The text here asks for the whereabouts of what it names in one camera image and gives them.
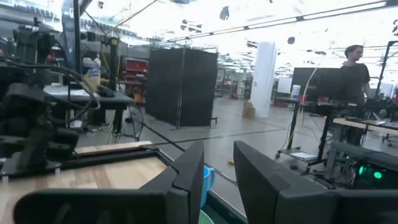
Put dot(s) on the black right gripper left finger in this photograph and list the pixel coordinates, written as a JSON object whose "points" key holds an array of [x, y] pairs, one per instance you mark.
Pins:
{"points": [[186, 174]]}

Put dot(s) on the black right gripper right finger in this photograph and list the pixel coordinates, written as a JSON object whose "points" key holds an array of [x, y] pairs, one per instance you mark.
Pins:
{"points": [[258, 193]]}

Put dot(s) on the blue plastic mug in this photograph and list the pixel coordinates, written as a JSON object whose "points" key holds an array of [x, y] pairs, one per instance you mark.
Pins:
{"points": [[207, 183]]}

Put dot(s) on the green plate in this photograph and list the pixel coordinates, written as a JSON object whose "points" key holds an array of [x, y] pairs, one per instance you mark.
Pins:
{"points": [[205, 219]]}

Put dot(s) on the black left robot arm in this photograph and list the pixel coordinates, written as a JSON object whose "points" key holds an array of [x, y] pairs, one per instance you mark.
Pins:
{"points": [[28, 124]]}

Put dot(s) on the dark green tray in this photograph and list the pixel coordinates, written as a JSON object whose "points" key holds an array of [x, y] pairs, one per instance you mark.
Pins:
{"points": [[225, 209]]}

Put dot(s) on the small yellow floor object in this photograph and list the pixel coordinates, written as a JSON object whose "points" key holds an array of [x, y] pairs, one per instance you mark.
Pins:
{"points": [[230, 161]]}

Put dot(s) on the cardboard box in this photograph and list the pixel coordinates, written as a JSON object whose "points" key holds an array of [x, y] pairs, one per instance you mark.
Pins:
{"points": [[248, 110]]}

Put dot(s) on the black partition screen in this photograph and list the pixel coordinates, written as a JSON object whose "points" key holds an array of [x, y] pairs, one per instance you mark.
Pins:
{"points": [[180, 87]]}

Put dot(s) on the black standing desk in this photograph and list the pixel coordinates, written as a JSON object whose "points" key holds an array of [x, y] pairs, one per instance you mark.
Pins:
{"points": [[326, 133]]}

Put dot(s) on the white wipes canister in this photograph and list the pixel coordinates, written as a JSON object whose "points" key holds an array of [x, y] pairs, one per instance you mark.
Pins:
{"points": [[296, 91]]}

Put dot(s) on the white pillar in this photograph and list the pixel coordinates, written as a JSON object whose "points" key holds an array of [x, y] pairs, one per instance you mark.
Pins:
{"points": [[263, 77]]}

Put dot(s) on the black item on desk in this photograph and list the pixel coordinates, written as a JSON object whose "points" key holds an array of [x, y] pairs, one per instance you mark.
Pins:
{"points": [[105, 91]]}

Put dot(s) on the red shelf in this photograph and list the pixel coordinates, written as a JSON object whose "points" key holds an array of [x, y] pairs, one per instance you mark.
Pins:
{"points": [[136, 70]]}

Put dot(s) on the grey computer tower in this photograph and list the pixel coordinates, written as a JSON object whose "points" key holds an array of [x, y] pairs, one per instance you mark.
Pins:
{"points": [[373, 165]]}

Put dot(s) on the wooden workbench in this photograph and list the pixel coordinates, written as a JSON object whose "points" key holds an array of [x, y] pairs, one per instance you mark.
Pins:
{"points": [[357, 124]]}

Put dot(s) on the black monitor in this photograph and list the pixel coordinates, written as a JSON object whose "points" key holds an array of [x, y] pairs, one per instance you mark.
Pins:
{"points": [[311, 82]]}

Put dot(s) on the black pole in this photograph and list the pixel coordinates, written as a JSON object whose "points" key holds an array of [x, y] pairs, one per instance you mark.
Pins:
{"points": [[77, 31], [113, 62]]}

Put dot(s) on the white papers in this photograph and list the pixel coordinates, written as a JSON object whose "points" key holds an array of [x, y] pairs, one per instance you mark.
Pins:
{"points": [[66, 92]]}

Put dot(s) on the person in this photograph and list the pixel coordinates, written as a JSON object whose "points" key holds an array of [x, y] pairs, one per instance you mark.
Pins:
{"points": [[354, 81]]}

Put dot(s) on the black background equipment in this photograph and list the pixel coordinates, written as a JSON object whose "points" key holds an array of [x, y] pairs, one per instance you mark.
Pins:
{"points": [[31, 46]]}

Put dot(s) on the black aluminium table frame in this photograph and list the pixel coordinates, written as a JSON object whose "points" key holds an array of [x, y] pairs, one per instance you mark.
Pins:
{"points": [[109, 155]]}

